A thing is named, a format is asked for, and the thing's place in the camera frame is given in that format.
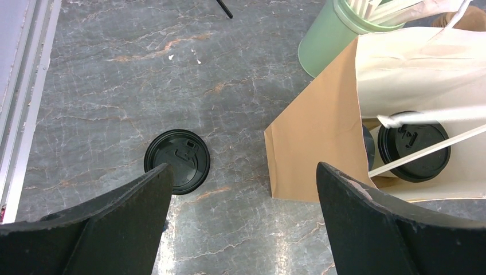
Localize stacked spare black lids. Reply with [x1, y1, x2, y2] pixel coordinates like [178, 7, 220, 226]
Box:
[144, 129, 211, 195]

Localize brown paper bag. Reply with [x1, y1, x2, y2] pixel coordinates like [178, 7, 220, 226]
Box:
[264, 27, 485, 202]

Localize green straw holder cup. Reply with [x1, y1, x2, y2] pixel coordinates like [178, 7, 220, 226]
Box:
[297, 0, 404, 78]

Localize black plastic cup lid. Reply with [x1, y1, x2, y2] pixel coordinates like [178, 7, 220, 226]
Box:
[370, 123, 452, 183]

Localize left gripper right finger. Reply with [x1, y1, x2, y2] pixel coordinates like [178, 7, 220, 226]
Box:
[316, 162, 485, 274]

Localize white paper straw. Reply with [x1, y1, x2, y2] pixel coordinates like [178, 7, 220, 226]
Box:
[369, 125, 485, 177]
[377, 105, 485, 128]

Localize brown cardboard cup carrier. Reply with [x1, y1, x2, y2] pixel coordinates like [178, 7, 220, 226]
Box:
[431, 6, 485, 32]

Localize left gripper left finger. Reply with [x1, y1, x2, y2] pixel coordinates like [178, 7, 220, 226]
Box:
[1, 164, 174, 274]

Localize white paper straws bundle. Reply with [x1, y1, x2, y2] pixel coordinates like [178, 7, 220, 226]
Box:
[345, 0, 471, 26]

